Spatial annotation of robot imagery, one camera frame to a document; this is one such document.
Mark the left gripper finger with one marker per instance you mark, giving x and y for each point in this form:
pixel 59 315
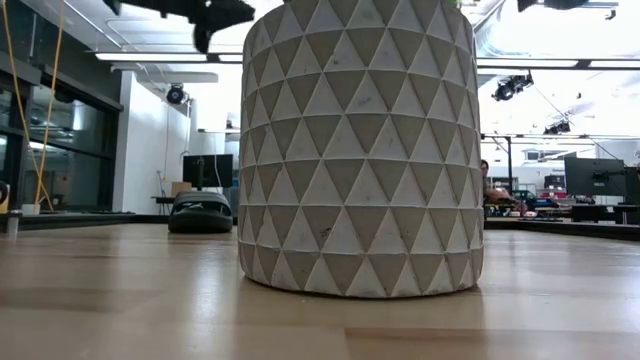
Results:
pixel 230 12

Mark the black slide sandal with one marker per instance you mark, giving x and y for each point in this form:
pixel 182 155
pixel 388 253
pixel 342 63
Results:
pixel 200 215

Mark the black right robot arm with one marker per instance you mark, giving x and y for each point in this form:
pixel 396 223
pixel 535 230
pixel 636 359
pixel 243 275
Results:
pixel 560 4

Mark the long ceiling light strip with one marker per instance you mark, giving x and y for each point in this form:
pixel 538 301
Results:
pixel 150 57

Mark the black computer monitor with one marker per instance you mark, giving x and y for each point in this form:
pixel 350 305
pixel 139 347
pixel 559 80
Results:
pixel 595 175
pixel 207 170

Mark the cardboard box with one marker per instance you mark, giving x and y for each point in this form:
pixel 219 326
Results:
pixel 180 188

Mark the white grey triangle-pattern pot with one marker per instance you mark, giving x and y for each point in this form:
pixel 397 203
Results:
pixel 360 150

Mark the small black side table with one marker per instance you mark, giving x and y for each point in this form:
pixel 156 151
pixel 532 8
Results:
pixel 162 199

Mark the black ceiling spotlight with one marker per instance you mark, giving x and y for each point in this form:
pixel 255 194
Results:
pixel 510 87

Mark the person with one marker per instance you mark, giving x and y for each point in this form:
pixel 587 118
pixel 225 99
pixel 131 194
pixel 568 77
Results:
pixel 492 194

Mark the black ceiling-mounted camera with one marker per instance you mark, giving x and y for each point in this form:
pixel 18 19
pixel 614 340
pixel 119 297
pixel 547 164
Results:
pixel 175 94

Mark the black aluminium table frame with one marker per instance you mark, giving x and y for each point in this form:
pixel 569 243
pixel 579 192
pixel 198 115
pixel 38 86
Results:
pixel 75 220

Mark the silver metal post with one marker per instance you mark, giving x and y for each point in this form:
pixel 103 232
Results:
pixel 13 222

